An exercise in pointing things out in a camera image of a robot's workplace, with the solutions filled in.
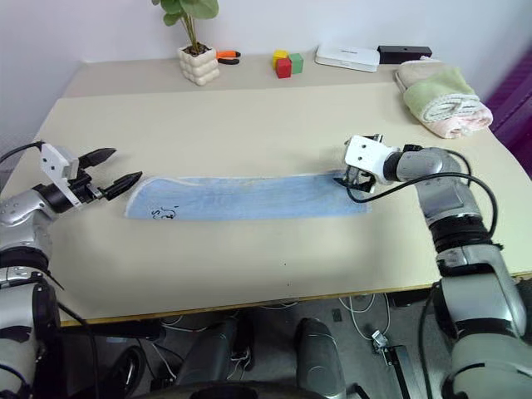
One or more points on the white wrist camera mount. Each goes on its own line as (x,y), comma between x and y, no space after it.
(365,156)
(54,162)

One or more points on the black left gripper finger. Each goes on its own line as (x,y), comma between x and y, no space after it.
(97,157)
(122,183)

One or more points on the black metal bar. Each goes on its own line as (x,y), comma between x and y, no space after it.
(397,365)

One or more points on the black table frame bar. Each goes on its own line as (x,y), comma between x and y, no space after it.
(116,330)

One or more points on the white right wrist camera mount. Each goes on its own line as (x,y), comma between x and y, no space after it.
(365,156)

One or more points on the light blue towel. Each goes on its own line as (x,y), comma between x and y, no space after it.
(249,197)

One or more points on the long black box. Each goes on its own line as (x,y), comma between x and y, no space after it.
(405,53)

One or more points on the folded green towel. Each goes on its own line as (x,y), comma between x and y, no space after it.
(440,87)

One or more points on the red cube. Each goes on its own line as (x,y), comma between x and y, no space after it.
(284,68)

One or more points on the folded beige towel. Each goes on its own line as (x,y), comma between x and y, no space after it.
(415,70)

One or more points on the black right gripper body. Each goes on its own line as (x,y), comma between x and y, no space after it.
(361,175)

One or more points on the flat white box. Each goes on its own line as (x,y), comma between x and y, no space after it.
(347,57)

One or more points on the small metal clamp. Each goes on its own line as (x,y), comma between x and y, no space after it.
(379,340)

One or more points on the folded pink towel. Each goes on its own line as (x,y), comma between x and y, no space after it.
(469,122)

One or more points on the green cube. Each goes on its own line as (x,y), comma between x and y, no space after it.
(297,63)

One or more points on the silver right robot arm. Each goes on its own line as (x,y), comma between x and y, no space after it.
(469,266)

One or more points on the dark rounded grey shape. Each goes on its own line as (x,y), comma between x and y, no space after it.
(210,353)
(318,357)

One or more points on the purple furniture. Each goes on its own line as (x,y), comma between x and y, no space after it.
(513,112)

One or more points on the white bubble plant pot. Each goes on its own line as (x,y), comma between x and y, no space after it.
(198,64)

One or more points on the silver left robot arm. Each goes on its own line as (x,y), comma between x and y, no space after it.
(16,208)

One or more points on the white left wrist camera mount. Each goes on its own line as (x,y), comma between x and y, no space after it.
(54,162)

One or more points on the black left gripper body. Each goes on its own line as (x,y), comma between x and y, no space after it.
(83,189)

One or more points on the green leafy plant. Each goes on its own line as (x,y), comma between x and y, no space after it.
(189,12)

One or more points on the yellow cube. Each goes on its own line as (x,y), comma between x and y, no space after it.
(279,55)

